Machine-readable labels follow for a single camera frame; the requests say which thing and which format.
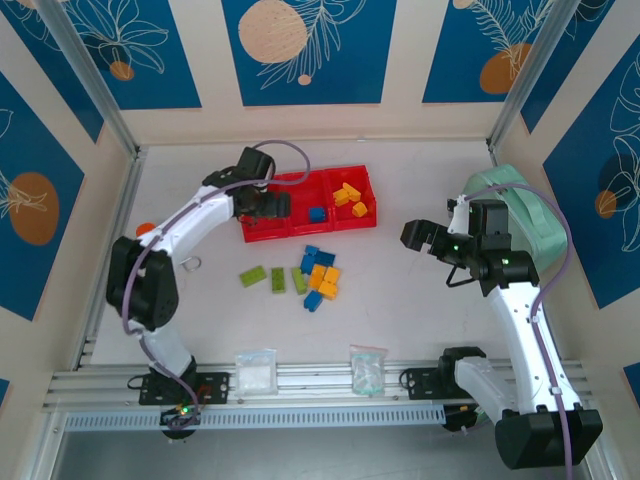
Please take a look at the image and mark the mint green zip bag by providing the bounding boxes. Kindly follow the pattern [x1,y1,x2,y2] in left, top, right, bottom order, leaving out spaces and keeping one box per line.
[459,163,570,274]

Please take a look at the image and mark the plastic bag green contents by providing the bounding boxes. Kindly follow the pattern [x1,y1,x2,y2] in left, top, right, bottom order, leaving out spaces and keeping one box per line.
[348,343,390,397]

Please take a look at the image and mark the plastic bag white contents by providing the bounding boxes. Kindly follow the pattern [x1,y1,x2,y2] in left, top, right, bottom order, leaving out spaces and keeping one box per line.
[233,348,279,399]

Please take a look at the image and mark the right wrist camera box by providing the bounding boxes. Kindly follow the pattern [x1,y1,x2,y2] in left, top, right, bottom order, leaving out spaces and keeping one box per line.
[446,196,474,236]

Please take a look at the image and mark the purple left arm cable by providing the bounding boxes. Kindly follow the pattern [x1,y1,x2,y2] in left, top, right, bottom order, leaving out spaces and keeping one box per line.
[121,139,311,431]

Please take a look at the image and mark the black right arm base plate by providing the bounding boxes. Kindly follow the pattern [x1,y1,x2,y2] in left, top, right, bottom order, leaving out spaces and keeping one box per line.
[402,367,481,401]

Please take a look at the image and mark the aluminium rail frame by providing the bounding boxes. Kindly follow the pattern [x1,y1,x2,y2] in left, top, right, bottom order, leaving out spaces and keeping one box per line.
[42,359,596,414]

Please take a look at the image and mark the aluminium frame post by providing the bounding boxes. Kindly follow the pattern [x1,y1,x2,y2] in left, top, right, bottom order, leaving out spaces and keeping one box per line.
[487,0,596,151]
[34,0,142,159]

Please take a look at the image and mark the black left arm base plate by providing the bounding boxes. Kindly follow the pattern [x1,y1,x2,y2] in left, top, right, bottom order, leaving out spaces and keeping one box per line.
[138,370,232,407]

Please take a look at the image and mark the white slotted cable duct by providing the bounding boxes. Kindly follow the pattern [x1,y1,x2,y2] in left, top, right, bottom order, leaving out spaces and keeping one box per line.
[63,405,447,432]

